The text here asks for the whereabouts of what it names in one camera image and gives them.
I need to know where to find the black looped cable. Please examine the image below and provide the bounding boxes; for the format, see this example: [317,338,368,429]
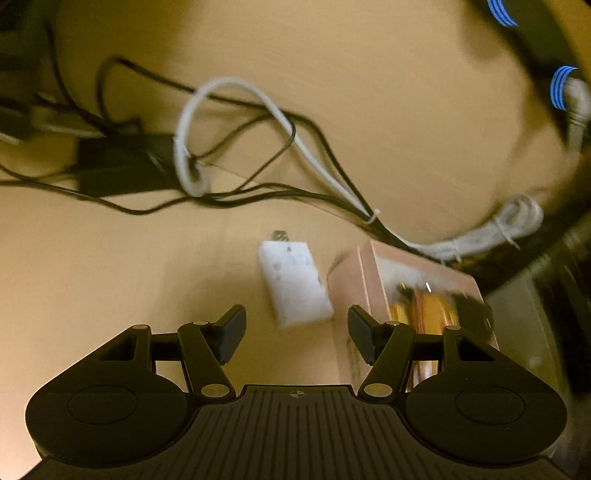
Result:
[95,56,402,245]

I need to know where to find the black round object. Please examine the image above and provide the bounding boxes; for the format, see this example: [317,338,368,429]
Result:
[455,293,496,344]

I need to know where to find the black power adapter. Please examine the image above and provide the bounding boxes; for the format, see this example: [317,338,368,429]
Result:
[76,134,182,198]

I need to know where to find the black computer monitor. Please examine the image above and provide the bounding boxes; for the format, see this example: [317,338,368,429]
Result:
[0,0,49,70]

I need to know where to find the pink box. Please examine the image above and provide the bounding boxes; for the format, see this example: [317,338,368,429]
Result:
[325,240,502,384]

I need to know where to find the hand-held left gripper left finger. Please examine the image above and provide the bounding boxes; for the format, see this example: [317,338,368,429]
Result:
[95,304,247,400]

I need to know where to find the black adapter cable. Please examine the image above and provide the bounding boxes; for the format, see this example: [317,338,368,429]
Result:
[0,178,375,220]

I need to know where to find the white power strip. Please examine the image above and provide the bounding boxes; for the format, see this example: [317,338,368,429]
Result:
[0,105,100,144]

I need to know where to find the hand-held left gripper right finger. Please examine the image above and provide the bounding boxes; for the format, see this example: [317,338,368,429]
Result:
[347,305,514,404]

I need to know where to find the white cable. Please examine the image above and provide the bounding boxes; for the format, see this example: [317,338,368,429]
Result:
[173,78,546,265]

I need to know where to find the white charger plug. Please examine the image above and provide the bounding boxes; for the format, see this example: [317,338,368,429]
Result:
[257,230,334,329]

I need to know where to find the black device with blue lights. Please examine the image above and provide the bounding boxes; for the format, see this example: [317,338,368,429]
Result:
[462,0,591,151]

